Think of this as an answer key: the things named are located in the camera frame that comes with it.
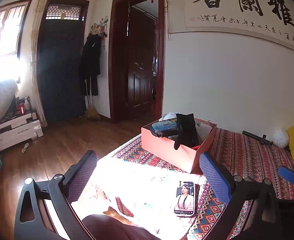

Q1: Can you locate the straw broom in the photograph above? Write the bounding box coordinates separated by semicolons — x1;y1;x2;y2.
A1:
85;77;101;121

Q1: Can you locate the patterned woven bedspread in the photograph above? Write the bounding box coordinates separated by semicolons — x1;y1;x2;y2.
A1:
76;128;294;239

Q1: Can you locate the dark red wooden door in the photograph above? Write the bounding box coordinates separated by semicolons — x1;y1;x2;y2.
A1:
108;0;165;122

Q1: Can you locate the blue pencil case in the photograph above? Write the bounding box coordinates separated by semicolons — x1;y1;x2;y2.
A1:
151;118;178;138

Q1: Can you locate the cream knitted beanie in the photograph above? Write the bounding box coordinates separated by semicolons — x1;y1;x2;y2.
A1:
196;121;212;141

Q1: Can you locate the black coat on hook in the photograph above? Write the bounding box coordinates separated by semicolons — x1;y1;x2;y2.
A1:
80;34;101;96

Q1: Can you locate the white fluffy pompom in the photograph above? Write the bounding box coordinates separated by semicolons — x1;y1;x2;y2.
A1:
273;129;289;148

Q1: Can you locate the dark mesh screen door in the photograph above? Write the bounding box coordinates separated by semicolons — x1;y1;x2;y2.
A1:
36;0;89;125

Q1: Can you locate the beige window curtain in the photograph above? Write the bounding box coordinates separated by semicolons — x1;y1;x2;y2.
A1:
29;0;54;128

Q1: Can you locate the person's dark red knee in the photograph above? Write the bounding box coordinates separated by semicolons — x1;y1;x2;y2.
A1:
82;215;158;240

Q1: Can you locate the white plush dog toy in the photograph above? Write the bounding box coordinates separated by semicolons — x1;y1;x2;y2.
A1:
159;112;177;121

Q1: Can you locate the calligraphy scroll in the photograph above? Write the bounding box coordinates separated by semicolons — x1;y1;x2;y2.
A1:
166;0;294;50

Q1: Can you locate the black tripod stick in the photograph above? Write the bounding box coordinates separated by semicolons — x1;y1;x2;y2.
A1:
242;131;273;146

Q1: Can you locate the black glove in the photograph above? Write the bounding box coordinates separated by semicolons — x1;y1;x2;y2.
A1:
174;113;199;150

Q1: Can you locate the salmon cardboard box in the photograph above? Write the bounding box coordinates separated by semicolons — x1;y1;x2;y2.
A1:
140;117;217;174

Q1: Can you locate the smartphone with lit screen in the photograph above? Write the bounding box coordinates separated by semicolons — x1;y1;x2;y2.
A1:
174;181;196;217

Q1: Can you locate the white low cabinet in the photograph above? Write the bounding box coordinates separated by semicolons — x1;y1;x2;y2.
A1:
0;111;43;151

